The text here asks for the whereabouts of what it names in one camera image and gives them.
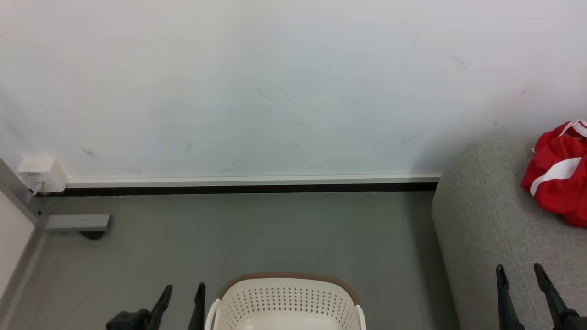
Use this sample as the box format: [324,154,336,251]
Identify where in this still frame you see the red garment with white stripes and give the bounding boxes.
[520,120,587,229]

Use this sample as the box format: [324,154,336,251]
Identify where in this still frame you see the grey fabric sofa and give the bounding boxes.
[431,135,587,330]

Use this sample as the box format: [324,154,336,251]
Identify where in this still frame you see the white black skirting board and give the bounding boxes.
[46,173,442,197]

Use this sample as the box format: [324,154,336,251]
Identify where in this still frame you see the beige perforated laundry basket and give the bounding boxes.
[205,273,366,330]

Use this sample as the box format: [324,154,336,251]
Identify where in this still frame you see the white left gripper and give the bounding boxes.
[106,282,206,330]

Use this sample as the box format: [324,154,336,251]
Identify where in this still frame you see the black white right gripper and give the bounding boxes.
[496,262,587,330]

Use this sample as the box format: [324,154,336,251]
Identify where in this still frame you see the grey metal floor bar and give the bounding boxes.
[45,214,112,241]

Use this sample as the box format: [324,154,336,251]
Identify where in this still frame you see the white wall socket box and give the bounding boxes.
[17,155,68,193]

